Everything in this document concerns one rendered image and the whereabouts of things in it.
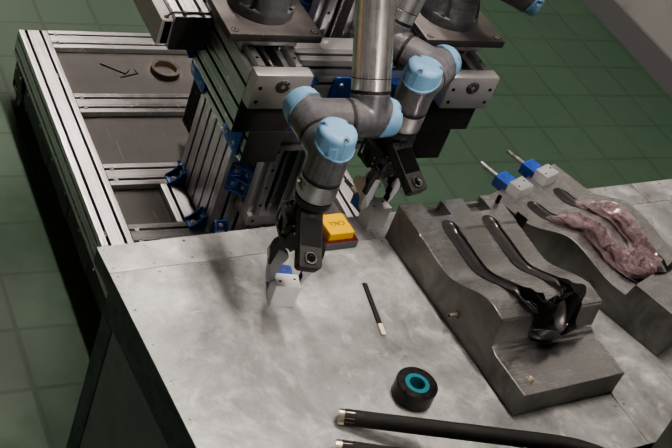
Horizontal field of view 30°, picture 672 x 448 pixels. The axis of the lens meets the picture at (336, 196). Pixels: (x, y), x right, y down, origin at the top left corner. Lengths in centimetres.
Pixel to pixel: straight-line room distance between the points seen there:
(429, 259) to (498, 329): 24
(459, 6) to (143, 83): 129
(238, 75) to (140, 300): 63
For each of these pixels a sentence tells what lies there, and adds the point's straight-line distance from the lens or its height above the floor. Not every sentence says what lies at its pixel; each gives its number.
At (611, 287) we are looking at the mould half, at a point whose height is 86.
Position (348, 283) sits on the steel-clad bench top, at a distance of 248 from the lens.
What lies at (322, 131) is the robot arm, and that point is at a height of 120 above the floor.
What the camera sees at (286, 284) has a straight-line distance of 234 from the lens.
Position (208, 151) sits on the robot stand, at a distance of 333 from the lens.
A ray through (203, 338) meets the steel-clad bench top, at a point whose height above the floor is 80.
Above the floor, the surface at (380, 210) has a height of 85.
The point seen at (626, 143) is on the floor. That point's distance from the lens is 501.
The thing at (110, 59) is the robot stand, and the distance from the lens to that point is 395.
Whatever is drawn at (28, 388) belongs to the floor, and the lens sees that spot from 318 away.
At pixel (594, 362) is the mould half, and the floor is 86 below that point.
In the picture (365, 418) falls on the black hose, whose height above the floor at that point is 84.
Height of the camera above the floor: 239
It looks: 36 degrees down
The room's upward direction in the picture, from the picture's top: 22 degrees clockwise
